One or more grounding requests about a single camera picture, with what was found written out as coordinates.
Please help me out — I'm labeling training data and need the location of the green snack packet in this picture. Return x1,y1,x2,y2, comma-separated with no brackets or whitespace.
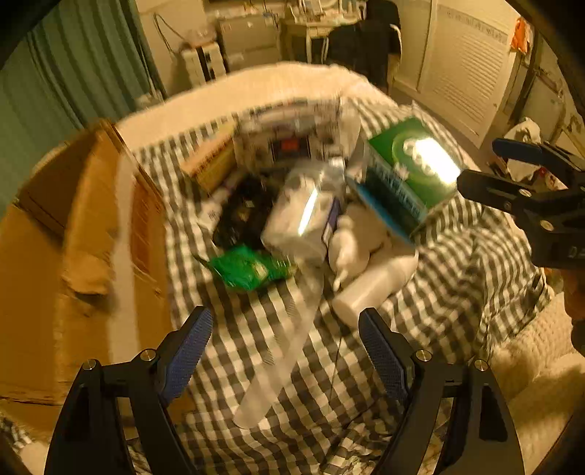
194,244,298,291

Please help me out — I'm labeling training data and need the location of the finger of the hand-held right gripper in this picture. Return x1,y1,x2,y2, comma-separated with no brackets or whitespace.
457,168,573,220
492,138,585,188

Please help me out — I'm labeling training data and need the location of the white suitcase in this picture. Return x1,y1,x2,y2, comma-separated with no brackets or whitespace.
180,41,227,86

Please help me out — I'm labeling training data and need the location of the dark green curtain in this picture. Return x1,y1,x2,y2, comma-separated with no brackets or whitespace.
0,0,162,220

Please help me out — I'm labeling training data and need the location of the white bear-shaped bottle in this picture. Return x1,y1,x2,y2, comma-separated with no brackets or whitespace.
329,212,389,291

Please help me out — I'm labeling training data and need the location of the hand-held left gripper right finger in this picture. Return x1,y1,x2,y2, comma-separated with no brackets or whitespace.
359,308,524,475

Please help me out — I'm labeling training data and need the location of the black jacket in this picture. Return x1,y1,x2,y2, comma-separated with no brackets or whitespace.
326,0,403,88

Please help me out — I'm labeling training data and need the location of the white plastic bottle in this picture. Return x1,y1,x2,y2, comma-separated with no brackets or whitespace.
331,253,419,328

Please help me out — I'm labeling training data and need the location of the clear plastic bag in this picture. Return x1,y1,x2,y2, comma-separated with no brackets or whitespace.
260,157,346,268

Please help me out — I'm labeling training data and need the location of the translucent plastic sleeve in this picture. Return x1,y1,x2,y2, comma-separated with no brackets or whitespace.
232,269,323,430

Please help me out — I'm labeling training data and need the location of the white dressing table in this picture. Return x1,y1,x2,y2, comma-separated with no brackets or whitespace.
281,20,340,65

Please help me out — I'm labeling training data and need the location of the brown cardboard box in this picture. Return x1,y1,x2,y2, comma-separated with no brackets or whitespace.
0,119,171,441

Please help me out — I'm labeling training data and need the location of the white and green cloth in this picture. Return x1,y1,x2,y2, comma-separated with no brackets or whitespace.
502,116,568,193

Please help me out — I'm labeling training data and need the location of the tan medicine box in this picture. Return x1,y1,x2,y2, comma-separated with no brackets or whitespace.
180,125,238,193

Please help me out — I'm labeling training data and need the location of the floral printed pouch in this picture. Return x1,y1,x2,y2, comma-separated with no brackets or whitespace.
233,98,344,172

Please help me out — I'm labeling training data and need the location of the silver fridge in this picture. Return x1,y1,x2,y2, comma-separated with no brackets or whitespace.
216,16,282,72

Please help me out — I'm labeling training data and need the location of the person's right hand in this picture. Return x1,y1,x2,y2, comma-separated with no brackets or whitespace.
564,276,585,357

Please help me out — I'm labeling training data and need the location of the orange cloth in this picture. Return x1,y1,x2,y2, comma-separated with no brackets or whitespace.
509,17,534,54

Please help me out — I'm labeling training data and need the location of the green and white box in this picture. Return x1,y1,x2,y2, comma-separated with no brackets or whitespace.
345,116,460,246

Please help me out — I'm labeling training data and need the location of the grey checked blanket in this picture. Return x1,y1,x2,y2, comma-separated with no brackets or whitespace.
122,95,555,475

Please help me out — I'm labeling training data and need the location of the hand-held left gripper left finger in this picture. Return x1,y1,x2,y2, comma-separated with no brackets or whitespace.
43,306,214,475

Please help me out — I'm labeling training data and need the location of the white louvred wardrobe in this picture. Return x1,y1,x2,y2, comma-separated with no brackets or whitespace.
392,0,518,148

